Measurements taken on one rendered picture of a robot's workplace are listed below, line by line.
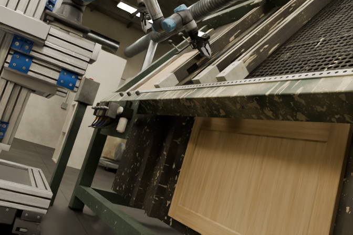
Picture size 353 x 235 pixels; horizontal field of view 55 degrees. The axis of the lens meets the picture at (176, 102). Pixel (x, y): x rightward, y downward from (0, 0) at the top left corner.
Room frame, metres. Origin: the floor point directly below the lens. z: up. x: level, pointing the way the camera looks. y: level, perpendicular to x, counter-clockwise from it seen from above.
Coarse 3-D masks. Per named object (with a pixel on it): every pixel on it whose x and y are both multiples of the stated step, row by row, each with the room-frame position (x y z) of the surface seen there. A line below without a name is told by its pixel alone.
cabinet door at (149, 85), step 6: (186, 54) 2.45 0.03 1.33; (192, 54) 2.34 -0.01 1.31; (180, 60) 2.40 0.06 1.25; (168, 66) 2.45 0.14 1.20; (174, 66) 2.34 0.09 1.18; (162, 72) 2.39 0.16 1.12; (168, 72) 2.28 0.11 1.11; (156, 78) 2.34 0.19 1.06; (144, 84) 2.36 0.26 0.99; (150, 84) 2.27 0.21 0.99
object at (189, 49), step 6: (210, 30) 2.63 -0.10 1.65; (186, 48) 2.55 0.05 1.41; (180, 54) 2.53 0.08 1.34; (168, 60) 2.52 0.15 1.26; (174, 60) 2.51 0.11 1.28; (162, 66) 2.47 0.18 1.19; (156, 72) 2.46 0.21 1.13; (144, 78) 2.44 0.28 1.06; (150, 78) 2.44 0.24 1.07; (138, 84) 2.41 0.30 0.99; (132, 90) 2.39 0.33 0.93
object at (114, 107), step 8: (96, 104) 2.29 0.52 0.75; (104, 104) 2.14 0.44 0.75; (112, 104) 2.04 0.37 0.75; (120, 104) 2.19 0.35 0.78; (128, 104) 1.94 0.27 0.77; (136, 104) 1.96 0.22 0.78; (96, 112) 2.25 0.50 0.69; (104, 112) 2.10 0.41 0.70; (112, 112) 2.05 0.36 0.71; (120, 112) 1.93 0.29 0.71; (128, 112) 1.94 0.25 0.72; (136, 112) 1.94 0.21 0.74; (104, 120) 2.12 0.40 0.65; (112, 120) 2.16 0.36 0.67; (120, 120) 1.94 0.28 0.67; (128, 120) 2.00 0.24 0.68; (96, 128) 2.12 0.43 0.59; (104, 128) 2.03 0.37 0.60; (112, 128) 2.19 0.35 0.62; (120, 128) 1.94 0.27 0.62; (128, 128) 1.97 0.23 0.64; (120, 136) 2.03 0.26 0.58; (128, 136) 1.94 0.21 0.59
